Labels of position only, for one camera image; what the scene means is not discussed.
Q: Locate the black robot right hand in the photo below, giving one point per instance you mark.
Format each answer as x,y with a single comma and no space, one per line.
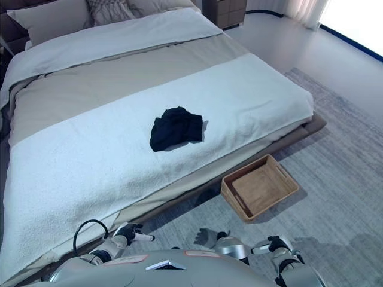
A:
281,243

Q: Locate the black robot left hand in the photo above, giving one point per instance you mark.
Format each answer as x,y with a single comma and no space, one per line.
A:
130,231

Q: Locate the black garment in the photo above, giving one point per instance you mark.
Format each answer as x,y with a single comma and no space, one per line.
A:
175,128

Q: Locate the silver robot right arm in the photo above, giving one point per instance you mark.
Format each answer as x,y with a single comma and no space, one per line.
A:
294,269

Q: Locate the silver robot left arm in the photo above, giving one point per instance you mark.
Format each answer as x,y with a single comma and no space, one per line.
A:
110,245

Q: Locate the grey robot torso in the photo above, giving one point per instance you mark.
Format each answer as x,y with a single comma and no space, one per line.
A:
167,272

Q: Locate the white padded table cover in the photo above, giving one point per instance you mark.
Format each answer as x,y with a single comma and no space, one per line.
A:
89,167

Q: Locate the grey rug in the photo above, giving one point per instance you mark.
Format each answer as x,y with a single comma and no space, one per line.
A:
335,167

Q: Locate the beige duvet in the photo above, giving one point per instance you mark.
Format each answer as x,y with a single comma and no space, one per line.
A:
98,80

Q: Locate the white folded duvet top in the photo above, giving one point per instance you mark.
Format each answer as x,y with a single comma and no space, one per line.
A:
113,39

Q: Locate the grey patterned pillow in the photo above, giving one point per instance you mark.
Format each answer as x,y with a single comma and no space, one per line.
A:
109,10

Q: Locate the large plain beige pillow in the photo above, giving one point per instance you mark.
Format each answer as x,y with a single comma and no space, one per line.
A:
51,22

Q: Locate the white curtain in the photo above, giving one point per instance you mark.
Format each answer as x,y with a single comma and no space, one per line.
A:
305,12

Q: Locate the brown nightstand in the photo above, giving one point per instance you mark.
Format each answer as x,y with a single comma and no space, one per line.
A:
224,12

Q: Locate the brown bed frame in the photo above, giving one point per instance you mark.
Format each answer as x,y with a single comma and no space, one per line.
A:
312,127

